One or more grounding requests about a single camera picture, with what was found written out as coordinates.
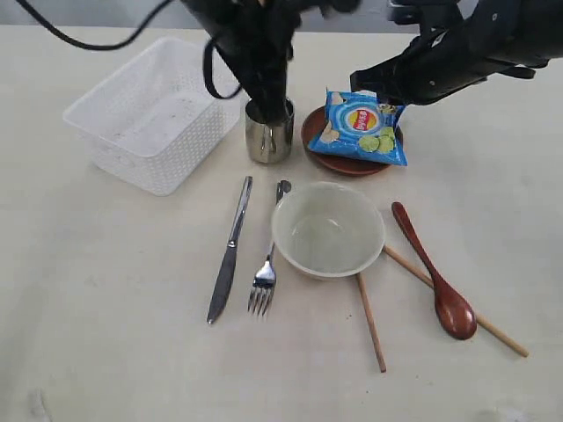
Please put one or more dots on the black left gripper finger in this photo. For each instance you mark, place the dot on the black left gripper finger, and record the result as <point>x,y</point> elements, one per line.
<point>264,79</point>

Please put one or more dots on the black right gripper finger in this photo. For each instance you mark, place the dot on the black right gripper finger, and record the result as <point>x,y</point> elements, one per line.
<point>382,80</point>

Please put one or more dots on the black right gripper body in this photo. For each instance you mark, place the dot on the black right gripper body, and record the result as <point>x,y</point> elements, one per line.
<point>430,70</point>

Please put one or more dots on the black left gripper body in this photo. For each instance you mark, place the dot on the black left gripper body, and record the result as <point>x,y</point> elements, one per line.
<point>258,28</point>

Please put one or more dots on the blue potato chips bag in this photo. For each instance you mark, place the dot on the blue potato chips bag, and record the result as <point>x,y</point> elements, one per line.
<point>360,126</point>

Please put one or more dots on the brown wooden plate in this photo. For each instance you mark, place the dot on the brown wooden plate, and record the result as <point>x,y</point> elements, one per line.
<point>311,125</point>

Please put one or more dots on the black metal cup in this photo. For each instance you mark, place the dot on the black metal cup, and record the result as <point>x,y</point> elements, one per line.
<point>268,143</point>

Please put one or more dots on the white ceramic bowl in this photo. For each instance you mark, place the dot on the white ceramic bowl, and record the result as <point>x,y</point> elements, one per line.
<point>327,230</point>

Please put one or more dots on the silver table knife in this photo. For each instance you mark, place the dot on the silver table knife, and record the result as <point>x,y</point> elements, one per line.
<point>227,268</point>

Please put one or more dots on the silver metal fork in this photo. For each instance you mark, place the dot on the silver metal fork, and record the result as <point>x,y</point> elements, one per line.
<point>263,285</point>

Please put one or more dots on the brown wooden spoon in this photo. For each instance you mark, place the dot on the brown wooden spoon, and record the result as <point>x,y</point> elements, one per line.
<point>454,313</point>

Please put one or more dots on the brown wooden chopstick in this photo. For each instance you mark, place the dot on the brown wooden chopstick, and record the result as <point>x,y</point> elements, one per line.
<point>371,323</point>
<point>496,332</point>

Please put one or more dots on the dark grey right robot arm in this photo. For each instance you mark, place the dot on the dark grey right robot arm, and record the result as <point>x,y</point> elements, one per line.
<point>526,35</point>

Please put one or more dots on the white woven plastic basket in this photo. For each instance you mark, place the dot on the white woven plastic basket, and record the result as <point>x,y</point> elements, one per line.
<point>152,121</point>

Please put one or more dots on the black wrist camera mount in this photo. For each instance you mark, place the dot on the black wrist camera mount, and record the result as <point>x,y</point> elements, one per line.
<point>431,13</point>

